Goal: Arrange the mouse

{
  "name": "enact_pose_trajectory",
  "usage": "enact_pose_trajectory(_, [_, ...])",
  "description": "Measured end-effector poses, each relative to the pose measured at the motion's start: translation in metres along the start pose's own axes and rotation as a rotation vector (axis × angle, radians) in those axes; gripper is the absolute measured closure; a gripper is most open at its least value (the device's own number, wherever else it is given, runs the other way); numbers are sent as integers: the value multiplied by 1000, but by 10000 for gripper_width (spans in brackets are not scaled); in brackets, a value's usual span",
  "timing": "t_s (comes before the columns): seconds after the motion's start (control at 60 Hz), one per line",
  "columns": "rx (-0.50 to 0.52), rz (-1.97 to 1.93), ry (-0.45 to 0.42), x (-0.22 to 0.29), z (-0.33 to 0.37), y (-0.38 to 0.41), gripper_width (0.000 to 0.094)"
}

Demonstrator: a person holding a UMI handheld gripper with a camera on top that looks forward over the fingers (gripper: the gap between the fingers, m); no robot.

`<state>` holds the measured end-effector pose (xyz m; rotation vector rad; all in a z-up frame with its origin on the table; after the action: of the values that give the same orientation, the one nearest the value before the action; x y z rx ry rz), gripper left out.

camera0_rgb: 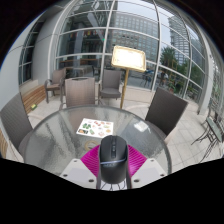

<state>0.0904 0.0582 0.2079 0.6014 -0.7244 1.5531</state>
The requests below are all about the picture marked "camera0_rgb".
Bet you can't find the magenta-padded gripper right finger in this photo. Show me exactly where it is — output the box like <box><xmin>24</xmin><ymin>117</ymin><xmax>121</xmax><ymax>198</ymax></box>
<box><xmin>126</xmin><ymin>144</ymin><xmax>168</xmax><ymax>189</ymax></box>

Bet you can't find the green metal garden table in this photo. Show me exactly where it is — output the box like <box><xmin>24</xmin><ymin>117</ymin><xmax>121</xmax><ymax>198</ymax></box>
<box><xmin>191</xmin><ymin>113</ymin><xmax>224</xmax><ymax>161</ymax></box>

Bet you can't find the grey wicker chair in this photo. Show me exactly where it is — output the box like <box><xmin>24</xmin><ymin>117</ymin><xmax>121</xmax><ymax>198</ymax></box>
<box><xmin>0</xmin><ymin>100</ymin><xmax>34</xmax><ymax>158</ymax></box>
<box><xmin>59</xmin><ymin>76</ymin><xmax>100</xmax><ymax>111</ymax></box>
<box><xmin>98</xmin><ymin>68</ymin><xmax>123</xmax><ymax>101</ymax></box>
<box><xmin>44</xmin><ymin>67</ymin><xmax>67</xmax><ymax>104</ymax></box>

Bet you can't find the colourful printed menu card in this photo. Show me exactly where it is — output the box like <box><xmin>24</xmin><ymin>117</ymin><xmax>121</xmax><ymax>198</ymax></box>
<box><xmin>76</xmin><ymin>117</ymin><xmax>114</xmax><ymax>139</ymax></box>

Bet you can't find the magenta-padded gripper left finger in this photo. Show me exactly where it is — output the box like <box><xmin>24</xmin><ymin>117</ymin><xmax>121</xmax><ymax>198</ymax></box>
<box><xmin>59</xmin><ymin>144</ymin><xmax>102</xmax><ymax>190</ymax></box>

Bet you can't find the black computer mouse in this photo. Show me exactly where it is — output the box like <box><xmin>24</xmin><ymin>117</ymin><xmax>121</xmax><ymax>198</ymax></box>
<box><xmin>98</xmin><ymin>134</ymin><xmax>132</xmax><ymax>191</ymax></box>

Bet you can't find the wooden slat bench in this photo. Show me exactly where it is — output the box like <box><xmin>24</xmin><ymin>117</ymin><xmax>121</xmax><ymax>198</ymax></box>
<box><xmin>0</xmin><ymin>128</ymin><xmax>8</xmax><ymax>158</ymax></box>
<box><xmin>21</xmin><ymin>84</ymin><xmax>48</xmax><ymax>114</ymax></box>

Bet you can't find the gold framed menu stand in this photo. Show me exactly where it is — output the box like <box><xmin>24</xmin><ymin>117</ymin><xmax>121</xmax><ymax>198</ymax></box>
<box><xmin>110</xmin><ymin>45</ymin><xmax>148</xmax><ymax>109</ymax></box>

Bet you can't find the dark wicker chair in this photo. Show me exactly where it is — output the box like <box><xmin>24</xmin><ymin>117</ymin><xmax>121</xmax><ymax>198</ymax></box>
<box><xmin>144</xmin><ymin>87</ymin><xmax>189</xmax><ymax>138</ymax></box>

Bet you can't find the round brass table ring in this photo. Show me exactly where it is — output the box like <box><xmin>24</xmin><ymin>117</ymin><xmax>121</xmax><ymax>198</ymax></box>
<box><xmin>83</xmin><ymin>139</ymin><xmax>101</xmax><ymax>152</ymax></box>

